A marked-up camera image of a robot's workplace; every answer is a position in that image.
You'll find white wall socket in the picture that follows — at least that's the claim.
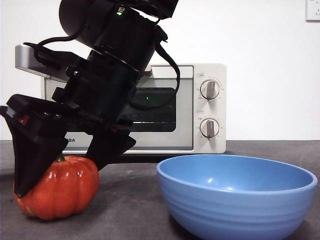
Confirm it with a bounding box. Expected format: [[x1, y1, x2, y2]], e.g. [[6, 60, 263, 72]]
[[305, 0, 320, 22]]

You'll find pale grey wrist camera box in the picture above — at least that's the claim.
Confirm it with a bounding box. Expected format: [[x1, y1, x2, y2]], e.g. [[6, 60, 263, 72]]
[[14, 43, 70, 82]]

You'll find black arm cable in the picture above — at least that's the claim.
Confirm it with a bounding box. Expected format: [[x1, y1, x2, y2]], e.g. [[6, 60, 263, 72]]
[[128, 32, 182, 111]]

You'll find white toaster oven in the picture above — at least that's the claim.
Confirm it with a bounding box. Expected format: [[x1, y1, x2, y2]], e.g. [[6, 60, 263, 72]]
[[40, 62, 228, 155]]

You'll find white glass oven door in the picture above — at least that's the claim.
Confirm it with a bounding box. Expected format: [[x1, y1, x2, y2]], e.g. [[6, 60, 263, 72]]
[[42, 65, 195, 151]]

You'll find orange pumpkin with green stem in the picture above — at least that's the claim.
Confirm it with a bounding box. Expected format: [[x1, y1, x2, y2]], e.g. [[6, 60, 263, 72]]
[[13, 153, 101, 221]]

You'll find beige oven knob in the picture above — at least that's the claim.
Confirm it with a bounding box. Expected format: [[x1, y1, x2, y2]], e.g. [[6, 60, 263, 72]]
[[199, 79, 221, 101], [199, 118, 221, 139]]

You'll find black camera cable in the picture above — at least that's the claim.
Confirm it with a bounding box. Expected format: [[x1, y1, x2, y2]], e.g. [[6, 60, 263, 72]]
[[23, 23, 89, 66]]

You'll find blue ribbed bowl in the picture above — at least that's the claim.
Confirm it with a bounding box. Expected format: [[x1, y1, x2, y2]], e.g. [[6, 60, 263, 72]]
[[156, 154, 319, 240]]

